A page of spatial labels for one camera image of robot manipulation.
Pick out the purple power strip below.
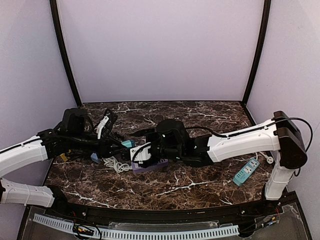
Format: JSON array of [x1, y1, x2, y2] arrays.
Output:
[[102, 156, 169, 175]]

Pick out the teal charger plug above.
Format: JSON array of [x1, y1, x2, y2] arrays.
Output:
[[121, 139, 136, 149]]

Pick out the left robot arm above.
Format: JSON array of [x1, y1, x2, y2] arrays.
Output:
[[0, 108, 125, 208]]

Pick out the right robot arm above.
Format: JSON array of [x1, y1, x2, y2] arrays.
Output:
[[129, 111, 311, 201]]

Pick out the light blue charger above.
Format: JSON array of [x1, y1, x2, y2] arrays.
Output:
[[90, 152, 101, 164]]

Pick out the yellow cube socket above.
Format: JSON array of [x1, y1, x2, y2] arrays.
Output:
[[60, 154, 68, 162]]

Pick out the teal power strip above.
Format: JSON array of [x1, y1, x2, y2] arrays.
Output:
[[232, 151, 275, 187]]

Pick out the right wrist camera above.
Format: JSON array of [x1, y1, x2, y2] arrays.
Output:
[[155, 119, 190, 151]]

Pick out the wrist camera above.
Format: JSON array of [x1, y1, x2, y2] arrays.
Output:
[[155, 119, 190, 151], [60, 108, 88, 135]]

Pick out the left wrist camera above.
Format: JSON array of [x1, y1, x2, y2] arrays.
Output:
[[60, 108, 88, 135]]

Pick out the white slotted cable duct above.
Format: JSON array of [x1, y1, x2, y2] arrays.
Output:
[[32, 213, 240, 240]]

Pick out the left black frame post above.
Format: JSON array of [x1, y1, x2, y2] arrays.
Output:
[[49, 0, 82, 108]]

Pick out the black frame post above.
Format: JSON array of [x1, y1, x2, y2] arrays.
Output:
[[241, 0, 272, 108], [49, 0, 82, 108]]

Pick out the right black frame post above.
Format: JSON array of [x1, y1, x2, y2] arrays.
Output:
[[241, 0, 272, 108]]

